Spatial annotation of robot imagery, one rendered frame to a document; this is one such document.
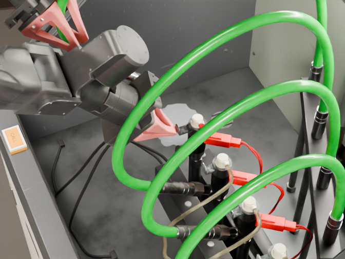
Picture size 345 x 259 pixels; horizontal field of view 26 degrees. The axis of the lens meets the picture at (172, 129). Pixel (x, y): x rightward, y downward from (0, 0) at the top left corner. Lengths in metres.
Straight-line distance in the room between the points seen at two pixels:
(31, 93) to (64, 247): 0.38
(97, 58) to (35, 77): 0.08
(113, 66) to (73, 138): 0.56
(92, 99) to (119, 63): 0.07
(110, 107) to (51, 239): 0.30
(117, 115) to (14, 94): 0.18
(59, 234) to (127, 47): 0.39
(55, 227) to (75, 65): 0.36
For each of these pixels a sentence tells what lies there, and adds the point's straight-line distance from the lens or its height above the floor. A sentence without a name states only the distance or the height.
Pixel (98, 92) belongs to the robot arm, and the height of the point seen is 1.25.
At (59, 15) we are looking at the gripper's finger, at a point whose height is 1.29.
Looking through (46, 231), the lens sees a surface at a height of 0.95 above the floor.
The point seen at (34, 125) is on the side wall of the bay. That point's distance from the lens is 1.45.
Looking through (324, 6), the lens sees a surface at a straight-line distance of 1.06.
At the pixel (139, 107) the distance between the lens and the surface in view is 0.88.
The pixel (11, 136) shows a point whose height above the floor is 0.96.
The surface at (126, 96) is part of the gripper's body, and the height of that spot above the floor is 1.23.
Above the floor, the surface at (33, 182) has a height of 0.95.
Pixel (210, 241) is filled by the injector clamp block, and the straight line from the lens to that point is 1.15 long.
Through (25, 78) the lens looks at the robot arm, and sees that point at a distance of 0.87.
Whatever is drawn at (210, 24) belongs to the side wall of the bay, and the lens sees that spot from 1.45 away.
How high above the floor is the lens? 1.97
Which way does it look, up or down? 51 degrees down
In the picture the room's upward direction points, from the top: straight up
